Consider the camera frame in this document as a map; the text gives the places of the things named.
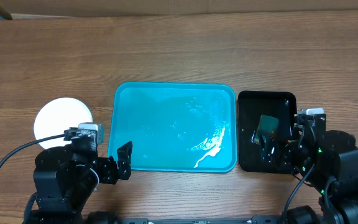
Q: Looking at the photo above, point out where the green yellow sponge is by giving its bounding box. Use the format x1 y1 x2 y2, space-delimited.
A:
252 114 279 144

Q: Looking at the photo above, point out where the white plate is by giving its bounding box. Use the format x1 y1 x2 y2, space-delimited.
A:
34 98 93 140

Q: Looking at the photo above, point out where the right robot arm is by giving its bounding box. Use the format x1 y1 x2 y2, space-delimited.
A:
257 128 358 223

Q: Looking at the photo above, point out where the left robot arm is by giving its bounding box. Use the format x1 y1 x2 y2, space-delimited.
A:
24 139 133 223

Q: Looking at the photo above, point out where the black rectangular tray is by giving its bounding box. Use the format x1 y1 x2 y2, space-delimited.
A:
237 91 296 172

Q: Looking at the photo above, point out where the teal plastic tray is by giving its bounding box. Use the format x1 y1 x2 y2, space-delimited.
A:
108 82 237 173

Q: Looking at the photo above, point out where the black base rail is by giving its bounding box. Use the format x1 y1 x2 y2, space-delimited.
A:
85 213 323 224

